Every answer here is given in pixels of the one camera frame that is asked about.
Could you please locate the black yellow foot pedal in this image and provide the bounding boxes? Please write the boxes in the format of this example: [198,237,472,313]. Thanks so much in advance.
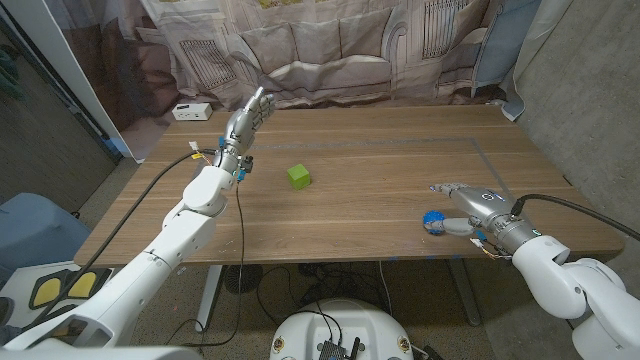
[28,268,114,311]

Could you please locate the white table leg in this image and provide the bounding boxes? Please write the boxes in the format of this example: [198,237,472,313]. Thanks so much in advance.
[195,264,224,332]

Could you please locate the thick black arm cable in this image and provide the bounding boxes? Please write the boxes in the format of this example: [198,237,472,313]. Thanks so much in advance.
[22,148,221,331]
[508,193,640,242]

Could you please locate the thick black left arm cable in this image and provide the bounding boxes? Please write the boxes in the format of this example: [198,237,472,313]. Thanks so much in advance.
[22,148,221,331]

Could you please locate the white floor mat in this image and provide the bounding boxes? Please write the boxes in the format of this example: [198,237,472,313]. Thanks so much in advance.
[0,259,119,329]

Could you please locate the printed sofa backdrop cloth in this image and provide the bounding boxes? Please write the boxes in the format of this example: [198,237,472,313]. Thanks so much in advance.
[44,0,544,162]

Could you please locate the black electronics module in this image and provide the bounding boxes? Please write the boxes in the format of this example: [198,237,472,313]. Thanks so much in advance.
[317,337,362,360]

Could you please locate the pale grey hanging cloth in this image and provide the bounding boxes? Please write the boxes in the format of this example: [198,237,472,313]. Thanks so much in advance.
[501,0,576,122]

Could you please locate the round black floor fan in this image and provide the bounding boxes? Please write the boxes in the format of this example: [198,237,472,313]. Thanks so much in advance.
[223,263,265,295]

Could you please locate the blue padded chair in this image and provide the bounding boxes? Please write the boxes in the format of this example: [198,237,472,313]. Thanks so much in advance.
[0,192,92,284]

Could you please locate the white partition frame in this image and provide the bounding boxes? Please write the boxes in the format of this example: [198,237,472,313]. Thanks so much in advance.
[0,0,144,164]

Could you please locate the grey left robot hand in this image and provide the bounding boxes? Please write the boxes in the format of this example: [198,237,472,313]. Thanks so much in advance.
[218,86,276,171]

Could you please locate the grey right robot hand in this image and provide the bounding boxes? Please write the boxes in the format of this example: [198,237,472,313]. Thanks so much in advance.
[427,182,521,239]

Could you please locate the blue spiky stress ball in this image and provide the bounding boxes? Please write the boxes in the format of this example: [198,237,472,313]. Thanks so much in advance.
[422,210,447,236]

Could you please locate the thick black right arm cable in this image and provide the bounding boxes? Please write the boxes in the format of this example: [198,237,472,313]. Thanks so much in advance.
[508,193,640,242]

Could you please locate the black cables under table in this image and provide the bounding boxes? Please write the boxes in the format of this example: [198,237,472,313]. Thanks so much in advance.
[254,262,396,326]

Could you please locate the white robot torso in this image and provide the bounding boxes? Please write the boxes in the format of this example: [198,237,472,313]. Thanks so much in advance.
[269,298,415,360]

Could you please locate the grey table leg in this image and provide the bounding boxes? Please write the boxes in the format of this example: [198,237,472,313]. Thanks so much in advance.
[447,258,482,327]

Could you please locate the thin left wrist cable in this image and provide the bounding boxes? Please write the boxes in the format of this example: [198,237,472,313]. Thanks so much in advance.
[182,177,247,349]

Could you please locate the green cube block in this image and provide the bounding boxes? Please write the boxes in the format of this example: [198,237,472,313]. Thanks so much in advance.
[286,163,312,192]

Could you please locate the white power box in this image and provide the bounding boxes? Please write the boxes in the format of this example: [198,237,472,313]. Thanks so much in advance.
[171,102,214,122]

